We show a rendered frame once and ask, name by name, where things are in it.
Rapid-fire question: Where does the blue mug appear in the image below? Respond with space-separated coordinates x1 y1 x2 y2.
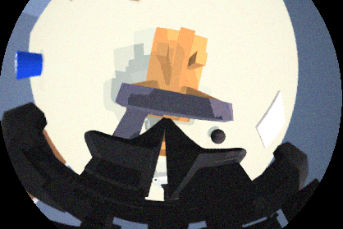
14 50 45 80

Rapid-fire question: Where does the orange wooden catapult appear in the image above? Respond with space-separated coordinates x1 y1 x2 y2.
112 27 234 140

